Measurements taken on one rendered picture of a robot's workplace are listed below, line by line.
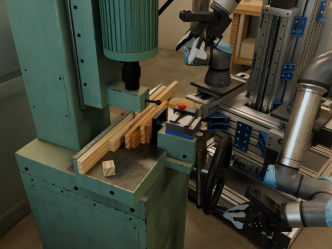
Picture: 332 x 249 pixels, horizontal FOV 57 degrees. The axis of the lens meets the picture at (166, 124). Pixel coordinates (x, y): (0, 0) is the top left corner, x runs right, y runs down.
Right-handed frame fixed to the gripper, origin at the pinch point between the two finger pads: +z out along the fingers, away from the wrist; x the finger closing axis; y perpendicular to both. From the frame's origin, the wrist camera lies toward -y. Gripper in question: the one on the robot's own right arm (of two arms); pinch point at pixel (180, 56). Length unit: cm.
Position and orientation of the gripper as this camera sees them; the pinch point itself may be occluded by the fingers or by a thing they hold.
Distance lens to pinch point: 107.4
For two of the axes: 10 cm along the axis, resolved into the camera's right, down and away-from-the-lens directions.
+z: -5.8, 7.7, 2.9
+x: -2.5, -5.0, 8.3
